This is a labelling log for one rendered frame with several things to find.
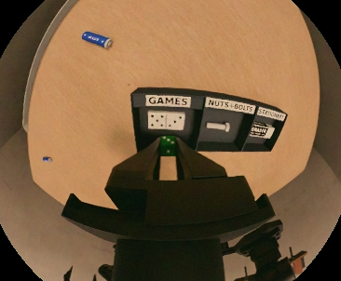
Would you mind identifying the white domino with black pips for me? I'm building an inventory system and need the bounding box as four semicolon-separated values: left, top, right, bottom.
148;111;184;130

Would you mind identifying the black and white eraser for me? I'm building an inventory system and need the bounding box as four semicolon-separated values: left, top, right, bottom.
250;121;275;139

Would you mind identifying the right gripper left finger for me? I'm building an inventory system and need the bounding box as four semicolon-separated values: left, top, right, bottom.
109;138;161;180

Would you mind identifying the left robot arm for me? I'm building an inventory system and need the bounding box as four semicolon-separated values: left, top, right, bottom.
99;264;113;281

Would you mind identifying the beige bolt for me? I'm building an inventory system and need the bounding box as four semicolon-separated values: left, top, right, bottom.
206;123;229;131

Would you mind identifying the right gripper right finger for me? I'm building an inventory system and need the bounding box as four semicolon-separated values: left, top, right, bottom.
175;138;228;180

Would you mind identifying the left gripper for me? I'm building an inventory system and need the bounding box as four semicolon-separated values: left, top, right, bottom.
64;267;97;281

